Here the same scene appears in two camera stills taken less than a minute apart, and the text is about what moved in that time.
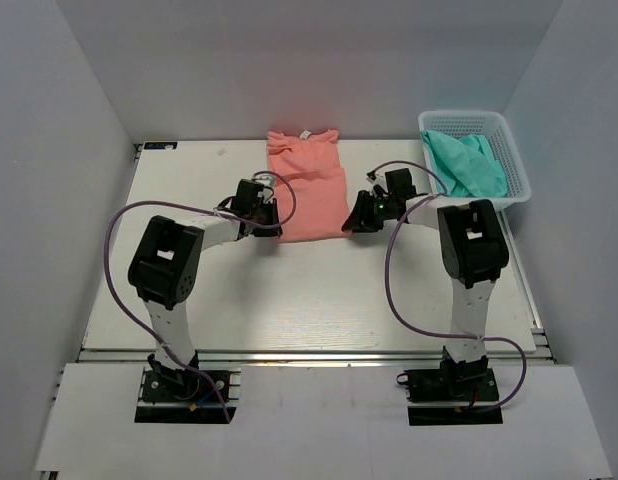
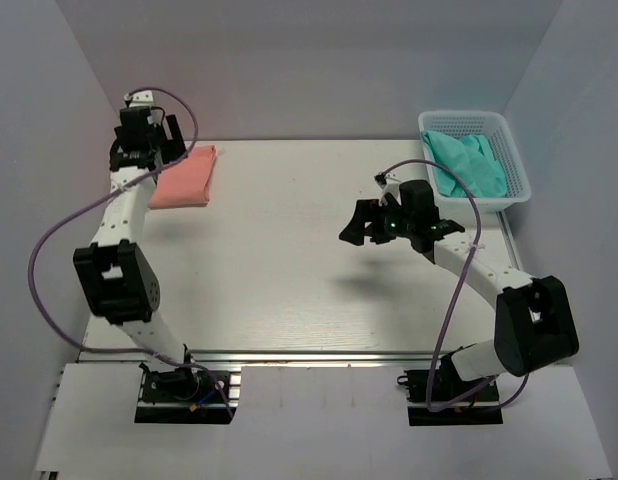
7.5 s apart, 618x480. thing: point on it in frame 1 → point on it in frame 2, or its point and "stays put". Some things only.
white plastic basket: (491, 125) stays put
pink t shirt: (312, 201) → (186, 183)
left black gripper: (272, 207) → (178, 142)
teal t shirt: (467, 165) stays put
